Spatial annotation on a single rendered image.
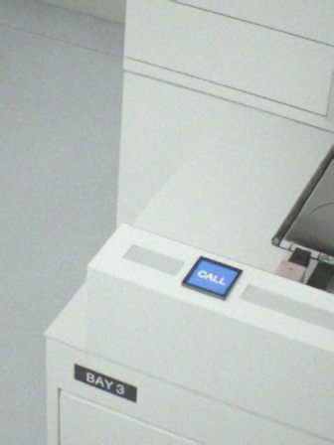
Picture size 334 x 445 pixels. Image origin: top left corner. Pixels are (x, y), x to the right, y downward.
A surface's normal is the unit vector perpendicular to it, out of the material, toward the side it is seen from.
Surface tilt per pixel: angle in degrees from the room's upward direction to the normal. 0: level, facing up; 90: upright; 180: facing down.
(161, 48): 90
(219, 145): 0
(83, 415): 90
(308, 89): 90
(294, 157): 0
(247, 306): 0
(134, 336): 90
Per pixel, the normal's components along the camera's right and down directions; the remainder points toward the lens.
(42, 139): 0.06, -0.78
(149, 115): -0.42, 0.54
